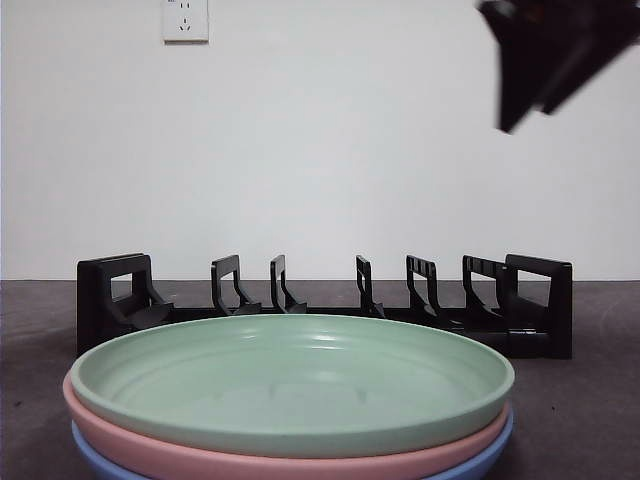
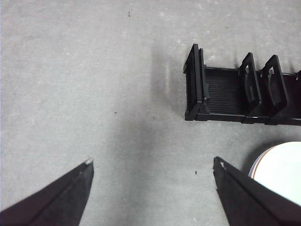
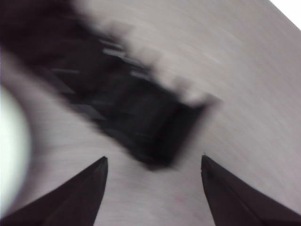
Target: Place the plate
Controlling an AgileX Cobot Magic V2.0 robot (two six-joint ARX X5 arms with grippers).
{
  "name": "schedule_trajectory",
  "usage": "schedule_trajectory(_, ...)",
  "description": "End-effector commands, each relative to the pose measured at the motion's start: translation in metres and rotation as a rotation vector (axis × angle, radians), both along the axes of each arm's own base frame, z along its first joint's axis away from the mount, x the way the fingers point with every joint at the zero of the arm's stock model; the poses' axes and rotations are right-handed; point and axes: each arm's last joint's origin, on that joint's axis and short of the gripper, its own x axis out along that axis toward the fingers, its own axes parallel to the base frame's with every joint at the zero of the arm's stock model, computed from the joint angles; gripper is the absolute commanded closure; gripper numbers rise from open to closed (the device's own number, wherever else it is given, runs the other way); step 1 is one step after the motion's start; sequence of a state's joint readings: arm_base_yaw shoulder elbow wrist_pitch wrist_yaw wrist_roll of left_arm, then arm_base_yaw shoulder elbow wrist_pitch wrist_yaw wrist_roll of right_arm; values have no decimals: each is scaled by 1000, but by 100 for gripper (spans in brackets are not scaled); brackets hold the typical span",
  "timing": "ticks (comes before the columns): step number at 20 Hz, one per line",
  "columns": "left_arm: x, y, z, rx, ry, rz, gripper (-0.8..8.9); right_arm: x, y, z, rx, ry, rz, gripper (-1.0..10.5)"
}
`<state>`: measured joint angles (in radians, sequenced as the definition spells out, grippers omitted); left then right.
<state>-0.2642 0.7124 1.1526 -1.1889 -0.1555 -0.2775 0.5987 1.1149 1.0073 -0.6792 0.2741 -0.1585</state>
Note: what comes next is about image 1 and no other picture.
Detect pink plate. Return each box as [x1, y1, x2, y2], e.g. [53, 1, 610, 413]
[62, 374, 515, 480]

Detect black plastic dish rack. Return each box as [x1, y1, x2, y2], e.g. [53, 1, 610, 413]
[76, 252, 575, 360]

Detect blue plate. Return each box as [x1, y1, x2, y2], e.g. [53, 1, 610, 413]
[71, 414, 516, 480]

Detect green plate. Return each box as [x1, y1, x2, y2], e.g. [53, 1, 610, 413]
[70, 313, 516, 459]

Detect white wall socket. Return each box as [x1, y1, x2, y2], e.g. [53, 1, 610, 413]
[162, 0, 210, 45]

